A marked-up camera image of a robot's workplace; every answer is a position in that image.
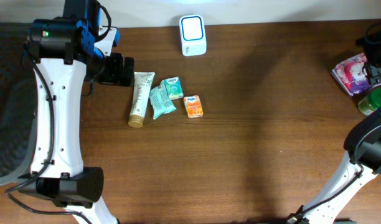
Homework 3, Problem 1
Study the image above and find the orange tissue pack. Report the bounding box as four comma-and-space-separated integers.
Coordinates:
184, 95, 204, 118

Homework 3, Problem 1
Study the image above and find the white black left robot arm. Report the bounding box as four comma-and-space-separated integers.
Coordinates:
14, 1, 134, 223

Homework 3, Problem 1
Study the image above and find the green lid jar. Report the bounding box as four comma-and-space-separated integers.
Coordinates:
357, 88, 381, 116

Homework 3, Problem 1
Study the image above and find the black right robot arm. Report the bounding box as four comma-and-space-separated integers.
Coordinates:
285, 27, 381, 224

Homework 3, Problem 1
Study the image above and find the white tube gold cap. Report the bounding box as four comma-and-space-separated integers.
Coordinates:
128, 72, 155, 128

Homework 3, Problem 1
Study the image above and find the grey plastic mesh basket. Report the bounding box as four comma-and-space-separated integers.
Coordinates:
0, 22, 37, 186

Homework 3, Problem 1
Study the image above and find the green tissue pack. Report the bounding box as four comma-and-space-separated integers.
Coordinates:
161, 77, 184, 100

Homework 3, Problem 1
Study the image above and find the white barcode scanner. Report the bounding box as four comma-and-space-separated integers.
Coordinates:
179, 14, 207, 57

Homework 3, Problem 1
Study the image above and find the teal wet wipes pack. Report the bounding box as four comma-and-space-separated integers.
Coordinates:
149, 84, 176, 119

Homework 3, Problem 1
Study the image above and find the red purple floral pack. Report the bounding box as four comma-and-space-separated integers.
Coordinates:
331, 53, 381, 96

